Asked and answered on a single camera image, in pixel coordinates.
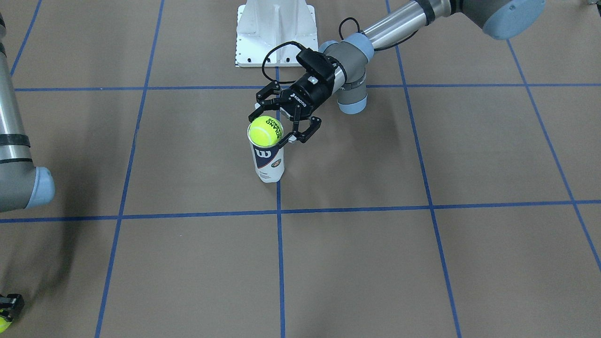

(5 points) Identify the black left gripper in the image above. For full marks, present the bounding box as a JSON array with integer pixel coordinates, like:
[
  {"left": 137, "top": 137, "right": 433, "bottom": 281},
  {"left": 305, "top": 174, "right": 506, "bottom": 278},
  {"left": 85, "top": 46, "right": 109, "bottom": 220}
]
[{"left": 247, "top": 73, "right": 336, "bottom": 144}]

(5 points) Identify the yellow tennis ball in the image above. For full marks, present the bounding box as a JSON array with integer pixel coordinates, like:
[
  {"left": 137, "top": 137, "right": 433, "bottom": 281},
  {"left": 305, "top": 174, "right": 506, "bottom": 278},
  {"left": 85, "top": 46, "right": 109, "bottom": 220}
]
[
  {"left": 247, "top": 116, "right": 283, "bottom": 147},
  {"left": 0, "top": 317, "right": 12, "bottom": 333}
]

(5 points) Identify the white Wilson tennis ball can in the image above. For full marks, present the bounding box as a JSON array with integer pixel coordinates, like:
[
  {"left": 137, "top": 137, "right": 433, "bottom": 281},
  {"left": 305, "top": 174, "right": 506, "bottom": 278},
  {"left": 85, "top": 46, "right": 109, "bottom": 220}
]
[{"left": 247, "top": 126, "right": 285, "bottom": 183}]

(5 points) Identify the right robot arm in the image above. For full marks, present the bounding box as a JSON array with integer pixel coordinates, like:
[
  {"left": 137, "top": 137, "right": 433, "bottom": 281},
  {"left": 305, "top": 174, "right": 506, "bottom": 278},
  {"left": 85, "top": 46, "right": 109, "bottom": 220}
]
[{"left": 0, "top": 44, "right": 55, "bottom": 212}]

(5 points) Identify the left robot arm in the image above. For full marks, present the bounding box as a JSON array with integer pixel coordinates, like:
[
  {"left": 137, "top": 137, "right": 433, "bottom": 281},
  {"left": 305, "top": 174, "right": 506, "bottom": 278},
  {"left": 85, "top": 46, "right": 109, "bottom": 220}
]
[{"left": 237, "top": 0, "right": 546, "bottom": 147}]

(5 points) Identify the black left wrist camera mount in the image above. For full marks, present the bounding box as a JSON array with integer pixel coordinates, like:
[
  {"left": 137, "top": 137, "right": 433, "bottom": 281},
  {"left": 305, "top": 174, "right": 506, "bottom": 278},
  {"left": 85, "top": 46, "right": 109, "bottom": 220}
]
[{"left": 296, "top": 48, "right": 335, "bottom": 84}]

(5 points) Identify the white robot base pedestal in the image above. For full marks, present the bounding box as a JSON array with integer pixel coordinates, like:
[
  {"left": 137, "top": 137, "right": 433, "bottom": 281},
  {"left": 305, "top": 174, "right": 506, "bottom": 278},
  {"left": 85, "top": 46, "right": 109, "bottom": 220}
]
[{"left": 235, "top": 0, "right": 318, "bottom": 67}]

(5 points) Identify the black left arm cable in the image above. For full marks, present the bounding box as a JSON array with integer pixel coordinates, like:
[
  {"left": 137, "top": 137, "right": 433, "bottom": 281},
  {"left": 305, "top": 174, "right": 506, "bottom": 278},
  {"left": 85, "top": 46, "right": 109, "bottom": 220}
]
[{"left": 261, "top": 18, "right": 362, "bottom": 85}]

